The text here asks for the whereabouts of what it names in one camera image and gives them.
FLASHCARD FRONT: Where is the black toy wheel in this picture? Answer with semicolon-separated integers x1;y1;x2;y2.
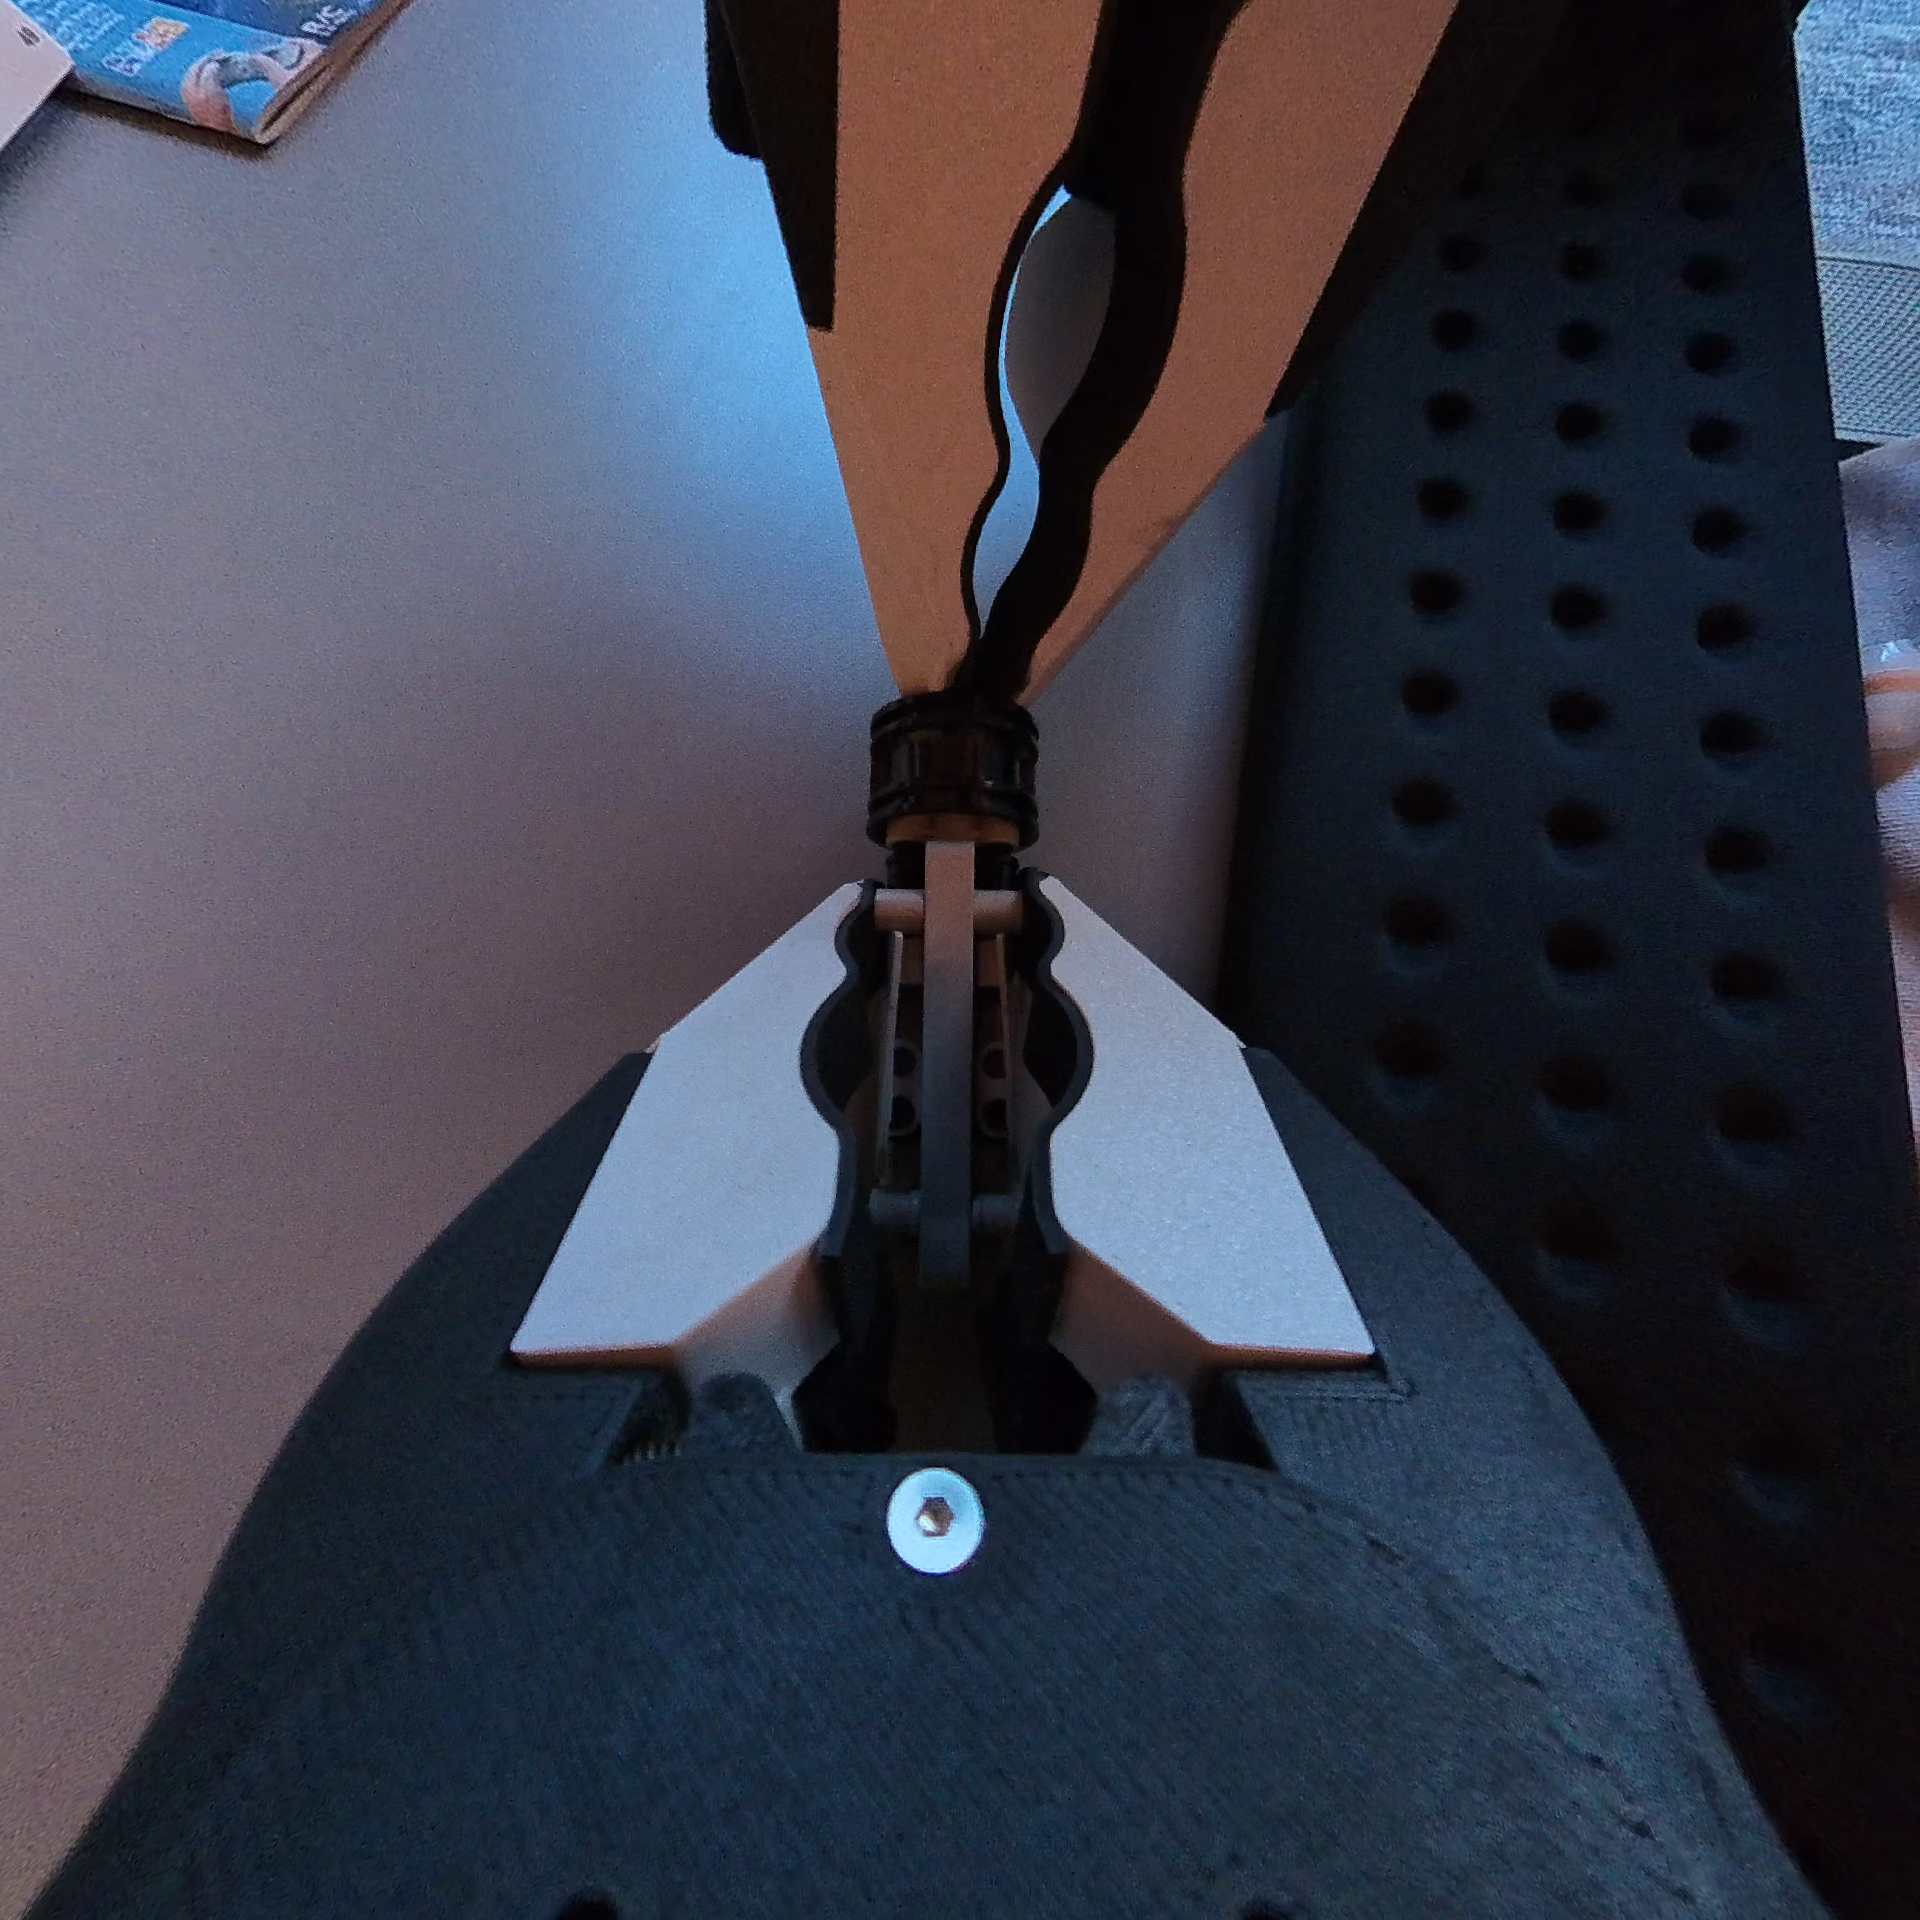
866;688;1045;836

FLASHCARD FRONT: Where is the blue illustrated booklet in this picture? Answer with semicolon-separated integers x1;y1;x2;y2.
58;0;413;146

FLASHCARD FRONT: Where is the grey toy brick assembly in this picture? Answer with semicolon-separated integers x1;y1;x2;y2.
861;824;1045;1291

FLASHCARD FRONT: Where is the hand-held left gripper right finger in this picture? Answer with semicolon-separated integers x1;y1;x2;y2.
1023;867;1377;1449

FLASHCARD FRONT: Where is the black perforated panel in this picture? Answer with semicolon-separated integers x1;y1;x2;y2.
1223;0;1920;1920

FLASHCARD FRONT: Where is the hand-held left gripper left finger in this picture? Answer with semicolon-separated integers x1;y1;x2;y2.
509;878;886;1453

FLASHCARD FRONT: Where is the white printed paper sheet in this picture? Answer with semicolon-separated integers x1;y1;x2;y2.
0;0;72;153

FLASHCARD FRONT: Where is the pale pink cloth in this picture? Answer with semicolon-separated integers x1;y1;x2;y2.
1837;448;1920;886

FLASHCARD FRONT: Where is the grey desk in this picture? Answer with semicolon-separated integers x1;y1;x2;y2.
0;0;1297;1920

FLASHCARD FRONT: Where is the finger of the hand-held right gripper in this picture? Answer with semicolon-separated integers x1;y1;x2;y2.
966;0;1453;700
806;0;1109;676

